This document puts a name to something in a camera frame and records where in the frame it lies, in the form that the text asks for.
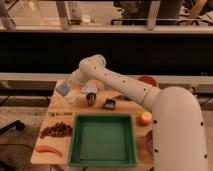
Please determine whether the blue sponge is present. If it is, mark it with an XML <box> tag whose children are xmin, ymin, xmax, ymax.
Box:
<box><xmin>56</xmin><ymin>81</ymin><xmax>70</xmax><ymax>96</ymax></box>

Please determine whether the metal fork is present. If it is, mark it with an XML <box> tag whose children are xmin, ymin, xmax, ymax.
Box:
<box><xmin>50</xmin><ymin>113</ymin><xmax>72</xmax><ymax>117</ymax></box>

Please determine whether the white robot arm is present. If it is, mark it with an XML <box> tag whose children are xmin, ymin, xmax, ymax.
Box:
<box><xmin>69</xmin><ymin>55</ymin><xmax>209</xmax><ymax>171</ymax></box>

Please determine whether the wooden table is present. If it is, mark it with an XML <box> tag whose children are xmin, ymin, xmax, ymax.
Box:
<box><xmin>31</xmin><ymin>81</ymin><xmax>153</xmax><ymax>170</ymax></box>

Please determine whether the blue plastic cup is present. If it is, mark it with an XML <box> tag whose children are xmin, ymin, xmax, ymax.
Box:
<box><xmin>103</xmin><ymin>83</ymin><xmax>110</xmax><ymax>90</ymax></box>

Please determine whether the green plastic tray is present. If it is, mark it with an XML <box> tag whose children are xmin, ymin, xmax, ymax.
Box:
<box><xmin>67</xmin><ymin>114</ymin><xmax>137</xmax><ymax>167</ymax></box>

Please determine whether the grey cloth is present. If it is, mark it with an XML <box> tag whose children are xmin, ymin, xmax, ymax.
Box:
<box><xmin>81</xmin><ymin>84</ymin><xmax>98</xmax><ymax>94</ymax></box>

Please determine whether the orange fruit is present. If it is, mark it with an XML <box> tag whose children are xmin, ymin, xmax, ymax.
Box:
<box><xmin>138</xmin><ymin>112</ymin><xmax>152</xmax><ymax>126</ymax></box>

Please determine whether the purple bowl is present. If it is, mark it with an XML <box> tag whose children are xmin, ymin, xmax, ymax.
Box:
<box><xmin>145</xmin><ymin>131</ymin><xmax>153</xmax><ymax>156</ymax></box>

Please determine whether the bunch of red grapes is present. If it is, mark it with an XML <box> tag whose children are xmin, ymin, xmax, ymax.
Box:
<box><xmin>39</xmin><ymin>122</ymin><xmax>73</xmax><ymax>138</ymax></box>

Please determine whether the orange bowl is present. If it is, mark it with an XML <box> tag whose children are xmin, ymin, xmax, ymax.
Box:
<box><xmin>138</xmin><ymin>76</ymin><xmax>157</xmax><ymax>87</ymax></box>

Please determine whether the orange carrot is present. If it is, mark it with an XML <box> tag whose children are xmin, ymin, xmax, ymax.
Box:
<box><xmin>34</xmin><ymin>145</ymin><xmax>62</xmax><ymax>157</ymax></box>

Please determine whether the white paper cup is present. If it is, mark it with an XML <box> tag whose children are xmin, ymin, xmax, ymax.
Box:
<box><xmin>65</xmin><ymin>91</ymin><xmax>76</xmax><ymax>104</ymax></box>

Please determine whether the metal cup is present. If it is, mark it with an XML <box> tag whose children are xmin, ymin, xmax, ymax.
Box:
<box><xmin>86</xmin><ymin>92</ymin><xmax>96</xmax><ymax>106</ymax></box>

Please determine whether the small dark metal container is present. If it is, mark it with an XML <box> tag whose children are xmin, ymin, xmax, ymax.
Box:
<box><xmin>104</xmin><ymin>98</ymin><xmax>116</xmax><ymax>110</ymax></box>

